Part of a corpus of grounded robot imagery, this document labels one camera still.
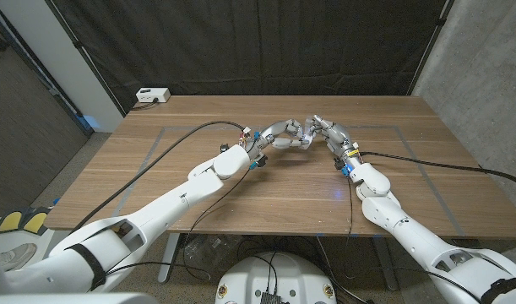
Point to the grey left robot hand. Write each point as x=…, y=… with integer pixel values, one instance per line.
x=278, y=133

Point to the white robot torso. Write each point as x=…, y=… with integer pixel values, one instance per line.
x=304, y=274

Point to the clear tape roll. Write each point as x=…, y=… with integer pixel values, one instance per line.
x=308, y=137

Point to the clear plastic bag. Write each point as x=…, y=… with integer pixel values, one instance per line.
x=207, y=251

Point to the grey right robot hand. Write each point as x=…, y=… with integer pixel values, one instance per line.
x=340, y=139

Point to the grey sneaker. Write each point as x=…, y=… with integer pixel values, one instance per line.
x=12, y=255

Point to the black box on torso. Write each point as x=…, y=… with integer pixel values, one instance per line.
x=270, y=299

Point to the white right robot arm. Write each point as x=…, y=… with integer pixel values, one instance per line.
x=401, y=224

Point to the yellow black foot pedal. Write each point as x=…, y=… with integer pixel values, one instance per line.
x=36, y=220
x=10, y=221

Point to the grey table leg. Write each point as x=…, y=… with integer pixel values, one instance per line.
x=386, y=266

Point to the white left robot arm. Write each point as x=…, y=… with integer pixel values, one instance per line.
x=173, y=207

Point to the black backdrop curtain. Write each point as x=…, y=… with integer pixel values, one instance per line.
x=257, y=42

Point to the black backdrop frame pole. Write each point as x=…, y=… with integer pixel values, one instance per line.
x=441, y=21
x=77, y=43

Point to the white table leg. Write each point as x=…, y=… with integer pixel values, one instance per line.
x=169, y=257

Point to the white power outlet box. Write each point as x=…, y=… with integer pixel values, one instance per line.
x=153, y=94

